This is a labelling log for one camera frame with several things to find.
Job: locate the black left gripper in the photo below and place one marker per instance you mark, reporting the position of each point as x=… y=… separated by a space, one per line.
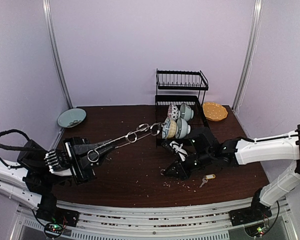
x=80 y=174

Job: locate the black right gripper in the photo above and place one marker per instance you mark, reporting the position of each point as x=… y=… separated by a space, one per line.
x=190 y=164

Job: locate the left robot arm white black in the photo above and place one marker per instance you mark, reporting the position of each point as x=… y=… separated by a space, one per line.
x=31 y=178

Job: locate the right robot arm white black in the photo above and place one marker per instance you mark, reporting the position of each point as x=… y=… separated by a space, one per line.
x=240 y=151

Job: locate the key with yellow tag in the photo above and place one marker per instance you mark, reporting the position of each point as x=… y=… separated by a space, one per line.
x=206 y=178

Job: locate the pale green bowl front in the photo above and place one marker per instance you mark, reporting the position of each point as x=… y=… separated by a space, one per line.
x=183 y=129

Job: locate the pale green bowl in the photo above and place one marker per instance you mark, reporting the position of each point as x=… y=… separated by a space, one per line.
x=186 y=112
x=183 y=129

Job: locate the beige blue patterned bowl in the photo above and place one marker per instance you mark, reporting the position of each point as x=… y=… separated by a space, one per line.
x=169 y=128

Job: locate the light blue floral plate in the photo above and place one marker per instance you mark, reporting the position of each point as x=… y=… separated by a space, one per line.
x=71 y=118

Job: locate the white blue patterned bowl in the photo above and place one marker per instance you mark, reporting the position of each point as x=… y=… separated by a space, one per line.
x=173 y=112

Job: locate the pale green bowl rear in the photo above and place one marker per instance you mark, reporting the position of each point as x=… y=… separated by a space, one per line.
x=186 y=112

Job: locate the yellow dotted plate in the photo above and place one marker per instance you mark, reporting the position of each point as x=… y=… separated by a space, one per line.
x=214 y=112

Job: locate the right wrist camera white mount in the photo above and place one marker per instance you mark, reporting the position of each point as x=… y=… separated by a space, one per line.
x=179 y=150

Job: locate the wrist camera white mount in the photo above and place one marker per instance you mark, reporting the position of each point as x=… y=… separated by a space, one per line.
x=58 y=163
x=179 y=150

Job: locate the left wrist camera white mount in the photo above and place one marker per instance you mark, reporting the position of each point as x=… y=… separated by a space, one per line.
x=58 y=163

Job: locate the aluminium front rail base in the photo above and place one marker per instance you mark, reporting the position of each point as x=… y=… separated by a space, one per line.
x=197 y=222

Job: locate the black wire dish rack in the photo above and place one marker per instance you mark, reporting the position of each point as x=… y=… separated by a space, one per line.
x=177 y=87

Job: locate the left aluminium frame post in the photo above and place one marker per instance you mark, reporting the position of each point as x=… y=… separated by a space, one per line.
x=56 y=56

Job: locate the aluminium frame post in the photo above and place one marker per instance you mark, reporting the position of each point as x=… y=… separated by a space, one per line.
x=251 y=47
x=56 y=56

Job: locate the right aluminium frame post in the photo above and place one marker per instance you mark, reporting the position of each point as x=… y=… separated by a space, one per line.
x=251 y=47

